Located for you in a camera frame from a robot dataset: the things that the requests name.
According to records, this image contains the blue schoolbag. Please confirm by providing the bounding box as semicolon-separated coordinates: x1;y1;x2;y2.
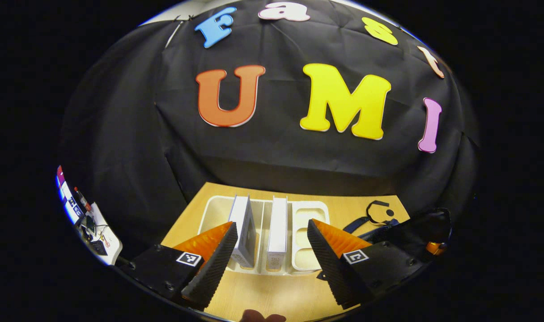
343;200;452;251

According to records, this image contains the white book grey patterned cover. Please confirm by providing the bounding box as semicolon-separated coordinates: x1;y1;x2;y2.
266;196;289;271

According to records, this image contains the black backdrop cloth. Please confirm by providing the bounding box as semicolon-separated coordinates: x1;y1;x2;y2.
59;0;480;251

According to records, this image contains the thin white rod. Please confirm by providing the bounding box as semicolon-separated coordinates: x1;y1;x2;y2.
164;20;183;49

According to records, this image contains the white cluttered side table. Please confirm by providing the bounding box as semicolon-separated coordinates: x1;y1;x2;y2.
55;165;123;267

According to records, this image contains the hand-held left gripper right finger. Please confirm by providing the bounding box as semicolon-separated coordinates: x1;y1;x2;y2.
306;219;430;310

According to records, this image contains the white bookshelf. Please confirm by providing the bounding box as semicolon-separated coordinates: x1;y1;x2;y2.
198;195;331;274

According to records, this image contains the white book dark figure cover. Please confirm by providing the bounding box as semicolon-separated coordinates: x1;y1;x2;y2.
229;195;257;269

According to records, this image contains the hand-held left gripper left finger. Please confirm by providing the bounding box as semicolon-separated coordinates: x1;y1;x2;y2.
118;221;238;311

